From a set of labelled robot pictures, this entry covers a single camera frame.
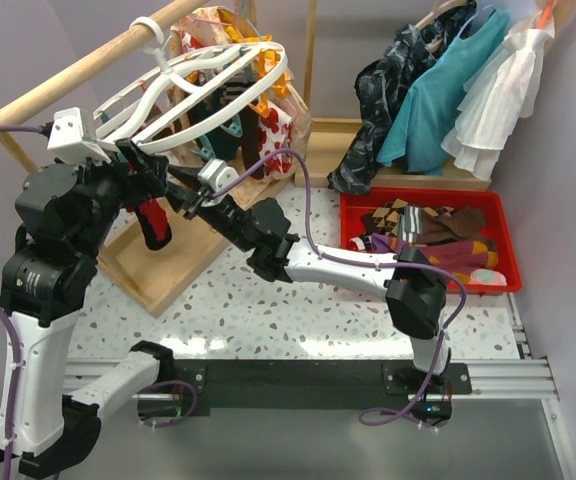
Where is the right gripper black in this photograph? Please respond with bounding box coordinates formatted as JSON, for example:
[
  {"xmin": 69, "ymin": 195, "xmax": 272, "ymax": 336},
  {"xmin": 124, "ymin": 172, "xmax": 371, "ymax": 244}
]
[{"xmin": 164, "ymin": 165, "xmax": 255, "ymax": 254}]

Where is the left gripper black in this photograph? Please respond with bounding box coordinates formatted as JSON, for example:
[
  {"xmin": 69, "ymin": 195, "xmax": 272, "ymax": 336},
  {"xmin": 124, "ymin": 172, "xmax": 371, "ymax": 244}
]
[{"xmin": 62, "ymin": 135, "xmax": 169, "ymax": 256}]

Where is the white round clip hanger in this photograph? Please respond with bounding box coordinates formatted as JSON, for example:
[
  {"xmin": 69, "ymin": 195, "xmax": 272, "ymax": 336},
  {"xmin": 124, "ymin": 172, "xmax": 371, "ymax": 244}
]
[{"xmin": 96, "ymin": 41, "xmax": 287, "ymax": 155}]

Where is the brown sock grey cuff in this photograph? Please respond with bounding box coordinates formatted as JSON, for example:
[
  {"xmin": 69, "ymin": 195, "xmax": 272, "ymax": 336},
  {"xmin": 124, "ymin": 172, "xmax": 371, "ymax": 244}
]
[{"xmin": 399, "ymin": 206, "xmax": 486, "ymax": 245}]

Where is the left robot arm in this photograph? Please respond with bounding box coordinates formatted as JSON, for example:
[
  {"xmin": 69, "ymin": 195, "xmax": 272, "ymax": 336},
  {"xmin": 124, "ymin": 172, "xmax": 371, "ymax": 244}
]
[{"xmin": 0, "ymin": 139, "xmax": 175, "ymax": 479}]

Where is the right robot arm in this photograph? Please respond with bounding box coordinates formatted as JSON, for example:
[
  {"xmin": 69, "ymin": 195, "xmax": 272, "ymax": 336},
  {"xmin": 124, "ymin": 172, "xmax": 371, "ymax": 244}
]
[{"xmin": 166, "ymin": 159, "xmax": 450, "ymax": 393}]

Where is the red bear sock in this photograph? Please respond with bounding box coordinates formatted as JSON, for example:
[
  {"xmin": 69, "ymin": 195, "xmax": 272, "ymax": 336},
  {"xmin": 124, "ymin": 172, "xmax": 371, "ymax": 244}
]
[{"xmin": 127, "ymin": 199, "xmax": 172, "ymax": 251}]

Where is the dark green sock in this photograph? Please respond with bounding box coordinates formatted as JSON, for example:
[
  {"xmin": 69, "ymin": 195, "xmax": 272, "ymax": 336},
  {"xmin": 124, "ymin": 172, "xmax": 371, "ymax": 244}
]
[{"xmin": 188, "ymin": 75, "xmax": 248, "ymax": 161}]

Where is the brown striped hanging sock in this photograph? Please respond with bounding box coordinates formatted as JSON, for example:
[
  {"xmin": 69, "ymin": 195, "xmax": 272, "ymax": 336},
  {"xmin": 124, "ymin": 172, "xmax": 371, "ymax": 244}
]
[{"xmin": 221, "ymin": 73, "xmax": 260, "ymax": 169}]

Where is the wooden clothes rack left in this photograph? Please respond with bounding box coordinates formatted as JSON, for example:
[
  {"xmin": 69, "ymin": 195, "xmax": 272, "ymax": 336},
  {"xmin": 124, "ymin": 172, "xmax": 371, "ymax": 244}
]
[{"xmin": 0, "ymin": 1, "xmax": 213, "ymax": 315}]

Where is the wooden clothes rack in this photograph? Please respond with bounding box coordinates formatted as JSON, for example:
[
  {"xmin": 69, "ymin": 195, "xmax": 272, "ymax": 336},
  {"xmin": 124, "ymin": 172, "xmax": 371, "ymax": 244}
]
[
  {"xmin": 306, "ymin": 1, "xmax": 576, "ymax": 191},
  {"xmin": 0, "ymin": 1, "xmax": 213, "ymax": 315}
]

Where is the floral cream garment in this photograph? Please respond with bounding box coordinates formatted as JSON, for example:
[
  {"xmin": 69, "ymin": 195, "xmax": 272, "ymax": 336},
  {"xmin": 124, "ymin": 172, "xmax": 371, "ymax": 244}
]
[{"xmin": 170, "ymin": 6, "xmax": 312, "ymax": 206}]

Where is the wooden clothes rack right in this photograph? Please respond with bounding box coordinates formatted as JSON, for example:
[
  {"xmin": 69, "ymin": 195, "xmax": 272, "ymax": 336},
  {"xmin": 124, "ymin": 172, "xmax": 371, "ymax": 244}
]
[{"xmin": 306, "ymin": 1, "xmax": 576, "ymax": 191}]

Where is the red plastic tray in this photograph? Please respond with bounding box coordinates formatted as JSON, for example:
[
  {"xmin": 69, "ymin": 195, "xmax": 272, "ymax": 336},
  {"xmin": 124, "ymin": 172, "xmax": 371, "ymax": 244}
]
[{"xmin": 340, "ymin": 188, "xmax": 522, "ymax": 294}]

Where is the brown argyle sock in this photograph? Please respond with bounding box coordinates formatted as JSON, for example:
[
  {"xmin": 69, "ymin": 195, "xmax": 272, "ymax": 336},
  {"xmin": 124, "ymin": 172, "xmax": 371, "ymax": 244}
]
[{"xmin": 360, "ymin": 199, "xmax": 456, "ymax": 236}]

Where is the purple striped sock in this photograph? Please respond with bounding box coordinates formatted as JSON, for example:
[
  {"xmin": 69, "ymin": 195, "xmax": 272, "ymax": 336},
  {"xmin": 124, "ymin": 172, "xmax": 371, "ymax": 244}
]
[{"xmin": 370, "ymin": 233, "xmax": 409, "ymax": 256}]

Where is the dark patterned garment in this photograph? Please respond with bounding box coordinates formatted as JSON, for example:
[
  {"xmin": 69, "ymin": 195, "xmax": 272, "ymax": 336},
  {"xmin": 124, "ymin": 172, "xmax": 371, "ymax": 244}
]
[{"xmin": 327, "ymin": 1, "xmax": 477, "ymax": 195}]

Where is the teal dress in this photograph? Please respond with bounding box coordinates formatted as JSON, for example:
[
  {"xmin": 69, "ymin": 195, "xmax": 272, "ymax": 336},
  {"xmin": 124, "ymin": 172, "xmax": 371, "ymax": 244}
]
[{"xmin": 377, "ymin": 5, "xmax": 511, "ymax": 175}]

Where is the white pleated dress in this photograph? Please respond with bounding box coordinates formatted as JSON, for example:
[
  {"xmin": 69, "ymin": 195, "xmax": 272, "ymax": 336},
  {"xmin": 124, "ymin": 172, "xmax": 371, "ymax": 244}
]
[{"xmin": 441, "ymin": 10, "xmax": 555, "ymax": 181}]

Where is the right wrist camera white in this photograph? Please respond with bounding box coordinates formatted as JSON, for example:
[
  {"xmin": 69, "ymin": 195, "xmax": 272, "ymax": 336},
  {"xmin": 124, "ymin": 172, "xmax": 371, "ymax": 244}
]
[{"xmin": 199, "ymin": 159, "xmax": 239, "ymax": 206}]

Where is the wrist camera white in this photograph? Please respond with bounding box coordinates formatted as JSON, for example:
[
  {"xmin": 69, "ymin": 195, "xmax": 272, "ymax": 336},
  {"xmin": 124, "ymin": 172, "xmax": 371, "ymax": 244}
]
[
  {"xmin": 199, "ymin": 159, "xmax": 239, "ymax": 206},
  {"xmin": 47, "ymin": 107, "xmax": 115, "ymax": 165}
]

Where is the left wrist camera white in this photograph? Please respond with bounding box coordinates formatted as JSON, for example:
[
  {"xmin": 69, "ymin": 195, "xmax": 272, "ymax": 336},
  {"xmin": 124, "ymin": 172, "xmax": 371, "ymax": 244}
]
[{"xmin": 47, "ymin": 107, "xmax": 115, "ymax": 165}]

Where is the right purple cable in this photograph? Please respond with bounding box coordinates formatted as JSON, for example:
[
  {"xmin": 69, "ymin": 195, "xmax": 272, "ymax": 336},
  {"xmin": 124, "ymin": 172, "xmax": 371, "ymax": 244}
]
[{"xmin": 212, "ymin": 148, "xmax": 469, "ymax": 429}]

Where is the black mounting rail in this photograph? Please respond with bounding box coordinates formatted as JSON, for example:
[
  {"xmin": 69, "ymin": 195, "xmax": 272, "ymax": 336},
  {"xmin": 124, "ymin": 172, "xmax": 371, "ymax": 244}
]
[{"xmin": 137, "ymin": 357, "xmax": 469, "ymax": 421}]

